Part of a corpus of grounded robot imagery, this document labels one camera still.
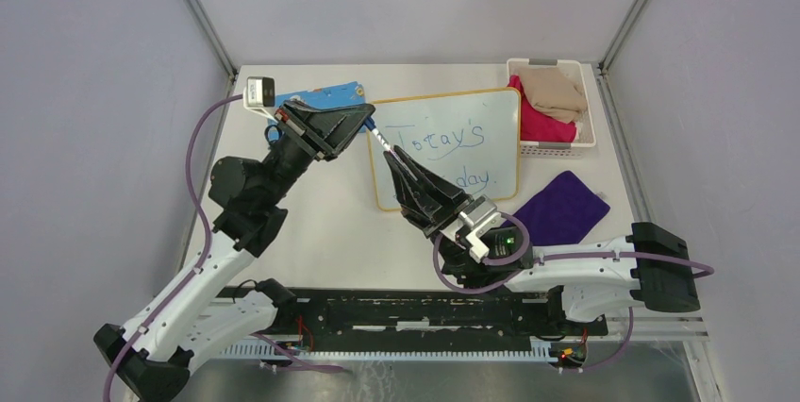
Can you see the red cloth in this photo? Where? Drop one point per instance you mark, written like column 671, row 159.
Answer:
column 536, row 126

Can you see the white plastic basket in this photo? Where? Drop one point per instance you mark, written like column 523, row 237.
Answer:
column 585, row 138

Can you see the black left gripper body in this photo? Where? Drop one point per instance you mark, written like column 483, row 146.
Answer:
column 304, row 137

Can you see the blue marker cap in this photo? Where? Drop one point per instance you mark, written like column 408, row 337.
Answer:
column 369, row 123

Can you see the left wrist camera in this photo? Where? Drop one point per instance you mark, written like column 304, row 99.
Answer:
column 259, row 94

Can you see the white whiteboard marker pen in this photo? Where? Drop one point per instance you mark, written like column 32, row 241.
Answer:
column 381, row 140

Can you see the purple cloth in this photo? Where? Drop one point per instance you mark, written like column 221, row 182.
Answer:
column 565, row 211

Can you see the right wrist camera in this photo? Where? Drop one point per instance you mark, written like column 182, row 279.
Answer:
column 473, row 223

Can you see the blue cartoon cloth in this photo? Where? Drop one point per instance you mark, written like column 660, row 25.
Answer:
column 343, row 95

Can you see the beige cloth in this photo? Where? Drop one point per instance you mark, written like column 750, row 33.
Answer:
column 550, row 92

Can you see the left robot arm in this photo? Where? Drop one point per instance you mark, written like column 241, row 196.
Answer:
column 157, row 351

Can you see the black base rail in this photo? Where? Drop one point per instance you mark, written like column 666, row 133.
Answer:
column 426, row 321

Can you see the yellow framed whiteboard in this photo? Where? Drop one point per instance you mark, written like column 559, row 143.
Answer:
column 471, row 139

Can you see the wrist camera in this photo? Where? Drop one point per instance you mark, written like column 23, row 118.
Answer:
column 259, row 94
column 473, row 223

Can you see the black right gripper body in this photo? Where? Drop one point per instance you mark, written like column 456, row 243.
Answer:
column 450, row 217

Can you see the white slotted cable duct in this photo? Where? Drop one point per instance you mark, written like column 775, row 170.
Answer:
column 255, row 349

